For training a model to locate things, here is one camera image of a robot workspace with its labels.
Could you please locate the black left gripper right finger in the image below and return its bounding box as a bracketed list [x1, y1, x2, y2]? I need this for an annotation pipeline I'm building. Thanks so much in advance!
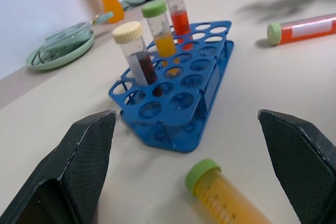
[257, 109, 336, 224]

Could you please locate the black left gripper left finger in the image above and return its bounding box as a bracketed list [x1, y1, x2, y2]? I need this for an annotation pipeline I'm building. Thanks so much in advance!
[0, 109, 117, 224]

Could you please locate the green cap orange labelled tube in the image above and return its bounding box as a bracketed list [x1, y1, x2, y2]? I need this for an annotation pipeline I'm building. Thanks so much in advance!
[267, 13, 336, 46]

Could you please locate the green cap yellow graduated tube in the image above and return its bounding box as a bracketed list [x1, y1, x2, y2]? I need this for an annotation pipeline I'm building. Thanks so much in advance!
[184, 158, 275, 224]

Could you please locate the cream cap dark liquid tube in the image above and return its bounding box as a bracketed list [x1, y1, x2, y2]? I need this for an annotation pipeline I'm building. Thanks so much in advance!
[112, 21, 164, 97]

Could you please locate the blue tube rack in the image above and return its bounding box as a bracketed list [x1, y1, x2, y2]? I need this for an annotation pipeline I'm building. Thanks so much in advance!
[108, 20, 235, 154]

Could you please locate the green cap red liquid tube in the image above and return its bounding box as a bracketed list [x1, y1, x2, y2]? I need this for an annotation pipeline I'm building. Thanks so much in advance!
[162, 0, 194, 51]

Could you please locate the green cap yellow liquid tube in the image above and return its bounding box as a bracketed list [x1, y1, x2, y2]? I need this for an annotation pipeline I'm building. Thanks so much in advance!
[141, 0, 182, 77]

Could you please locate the light green plate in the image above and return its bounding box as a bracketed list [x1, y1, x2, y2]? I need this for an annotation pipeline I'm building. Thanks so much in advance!
[25, 22, 96, 72]

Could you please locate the glass lid on plate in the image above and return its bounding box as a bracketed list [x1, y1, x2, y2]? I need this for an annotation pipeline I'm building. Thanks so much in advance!
[43, 11, 114, 45]

